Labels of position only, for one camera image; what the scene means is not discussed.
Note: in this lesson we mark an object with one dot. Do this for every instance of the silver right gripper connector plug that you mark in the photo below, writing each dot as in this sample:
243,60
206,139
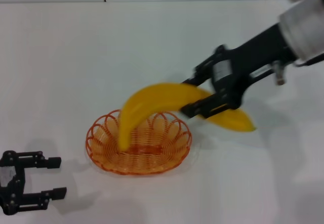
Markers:
279,73

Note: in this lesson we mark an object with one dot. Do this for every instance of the yellow banana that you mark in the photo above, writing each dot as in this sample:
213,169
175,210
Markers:
152,95

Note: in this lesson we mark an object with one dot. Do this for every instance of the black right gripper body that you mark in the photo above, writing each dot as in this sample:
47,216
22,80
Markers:
243,62

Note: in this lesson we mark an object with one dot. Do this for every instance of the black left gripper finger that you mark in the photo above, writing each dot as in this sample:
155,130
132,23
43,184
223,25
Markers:
43,198
38,160

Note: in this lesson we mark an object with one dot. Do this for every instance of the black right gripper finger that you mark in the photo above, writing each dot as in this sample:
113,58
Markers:
205,106
203,71

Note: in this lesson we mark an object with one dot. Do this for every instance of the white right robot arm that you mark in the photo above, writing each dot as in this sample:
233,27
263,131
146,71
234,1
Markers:
303,32

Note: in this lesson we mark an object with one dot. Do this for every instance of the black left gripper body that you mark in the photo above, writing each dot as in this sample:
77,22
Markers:
11,186

